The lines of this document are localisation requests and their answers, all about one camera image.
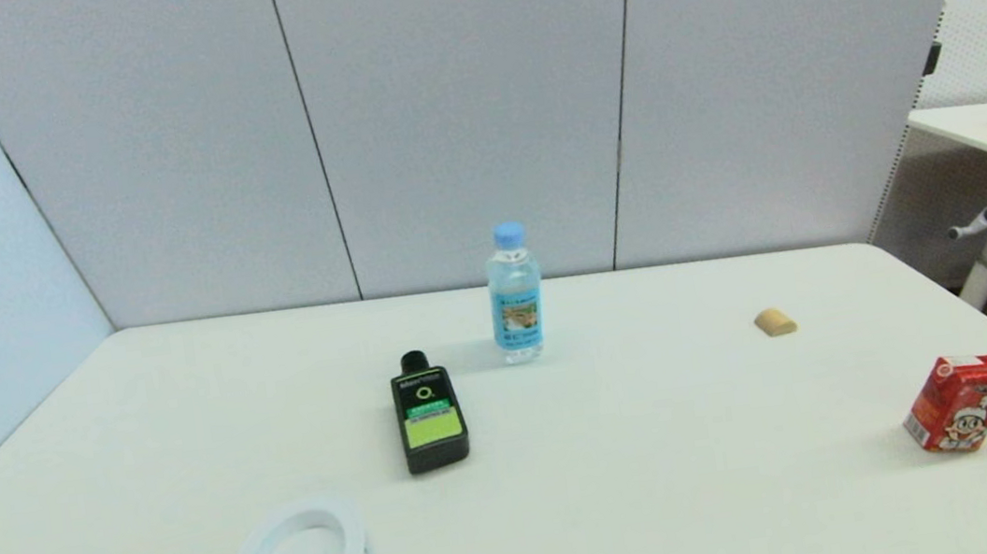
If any clear soda water bottle blue cap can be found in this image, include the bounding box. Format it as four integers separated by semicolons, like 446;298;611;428
480;220;551;368

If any black bottle with green label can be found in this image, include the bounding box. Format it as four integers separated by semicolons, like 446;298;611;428
387;346;474;477

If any small beige wooden block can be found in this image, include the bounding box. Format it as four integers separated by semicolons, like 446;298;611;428
752;305;799;340

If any red cartoon milk carton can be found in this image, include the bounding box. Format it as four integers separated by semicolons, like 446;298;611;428
896;351;987;460

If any grey desk crank handle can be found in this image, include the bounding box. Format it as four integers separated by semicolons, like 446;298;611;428
946;206;987;242

